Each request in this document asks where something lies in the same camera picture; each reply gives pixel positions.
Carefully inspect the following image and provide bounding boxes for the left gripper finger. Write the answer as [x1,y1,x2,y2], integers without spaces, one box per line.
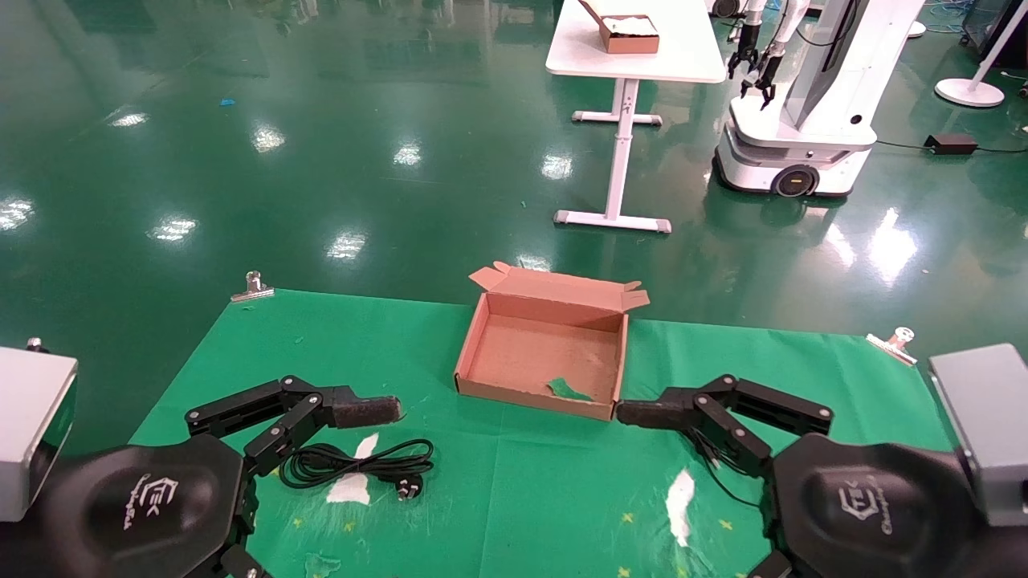
[185,375,403,479]

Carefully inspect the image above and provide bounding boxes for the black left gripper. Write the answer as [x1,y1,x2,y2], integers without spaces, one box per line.
[0,433,271,578]

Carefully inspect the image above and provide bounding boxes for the black background robot gripper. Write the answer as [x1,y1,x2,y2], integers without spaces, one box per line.
[740,44,786,111]
[727,22,761,80]

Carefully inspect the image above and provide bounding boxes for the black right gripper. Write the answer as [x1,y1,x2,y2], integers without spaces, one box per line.
[747,433,1028,578]

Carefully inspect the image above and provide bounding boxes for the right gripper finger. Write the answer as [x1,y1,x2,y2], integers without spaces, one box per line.
[614,373,834,480]

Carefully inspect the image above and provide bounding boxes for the black power cable with plug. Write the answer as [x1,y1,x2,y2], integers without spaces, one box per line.
[279,438,435,503]

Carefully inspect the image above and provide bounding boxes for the small brown cardboard box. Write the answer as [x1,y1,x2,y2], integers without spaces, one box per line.
[578,0,661,55]

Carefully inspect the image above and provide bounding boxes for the open brown cardboard box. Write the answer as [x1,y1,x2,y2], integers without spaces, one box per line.
[454,261,651,422]

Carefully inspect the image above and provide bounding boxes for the white background table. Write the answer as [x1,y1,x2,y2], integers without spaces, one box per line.
[545,0,728,234]

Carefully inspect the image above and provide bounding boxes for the white wheeled background robot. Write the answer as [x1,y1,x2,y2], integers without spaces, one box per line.
[713,0,926,198]

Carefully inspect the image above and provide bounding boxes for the green table cloth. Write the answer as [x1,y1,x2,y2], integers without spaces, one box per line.
[128,289,957,578]

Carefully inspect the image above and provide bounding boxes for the silver metal binder clip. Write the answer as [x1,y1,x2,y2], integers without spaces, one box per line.
[231,271,275,303]
[866,326,918,367]

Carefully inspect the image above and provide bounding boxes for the black power adapter brick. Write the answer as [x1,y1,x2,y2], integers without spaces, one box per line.
[924,133,979,157]

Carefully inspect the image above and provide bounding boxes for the white stand base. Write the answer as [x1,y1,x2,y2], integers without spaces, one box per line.
[935,14,1028,108]

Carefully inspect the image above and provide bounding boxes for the dark background cabinet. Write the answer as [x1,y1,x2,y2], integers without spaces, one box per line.
[961,0,1028,71]

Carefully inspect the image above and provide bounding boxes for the thin black floor cable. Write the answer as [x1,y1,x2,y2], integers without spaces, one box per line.
[875,140,1028,155]

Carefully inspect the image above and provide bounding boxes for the blue floor cables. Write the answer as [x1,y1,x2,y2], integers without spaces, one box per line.
[924,0,977,35]

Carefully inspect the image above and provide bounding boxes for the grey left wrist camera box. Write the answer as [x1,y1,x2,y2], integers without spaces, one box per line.
[0,347,79,523]

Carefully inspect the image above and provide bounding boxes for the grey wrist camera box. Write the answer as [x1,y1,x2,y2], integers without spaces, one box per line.
[0,347,79,523]
[929,344,1028,527]

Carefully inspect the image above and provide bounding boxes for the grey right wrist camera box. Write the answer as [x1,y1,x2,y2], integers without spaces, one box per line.
[929,344,1028,527]

